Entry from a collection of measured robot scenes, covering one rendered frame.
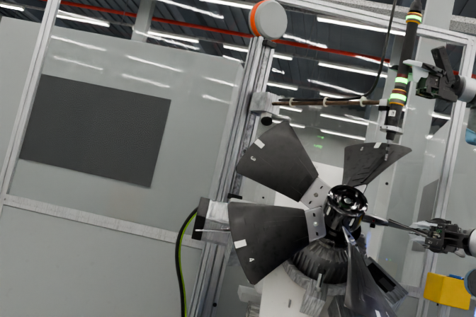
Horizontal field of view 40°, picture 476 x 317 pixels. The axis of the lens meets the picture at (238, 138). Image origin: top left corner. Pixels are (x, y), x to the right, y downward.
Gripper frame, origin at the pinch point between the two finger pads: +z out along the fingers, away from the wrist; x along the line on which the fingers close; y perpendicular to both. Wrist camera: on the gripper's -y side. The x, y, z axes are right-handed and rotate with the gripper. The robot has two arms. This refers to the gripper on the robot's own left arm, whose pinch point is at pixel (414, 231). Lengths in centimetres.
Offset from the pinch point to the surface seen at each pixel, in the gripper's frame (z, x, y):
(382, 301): -2.0, 19.1, 13.0
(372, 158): 23.2, -19.8, -5.8
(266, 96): 69, -38, 1
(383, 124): 13.8, -29.6, 2.3
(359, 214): 8.9, -2.6, 13.7
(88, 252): 121, 29, 36
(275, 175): 36.0, -10.3, 21.9
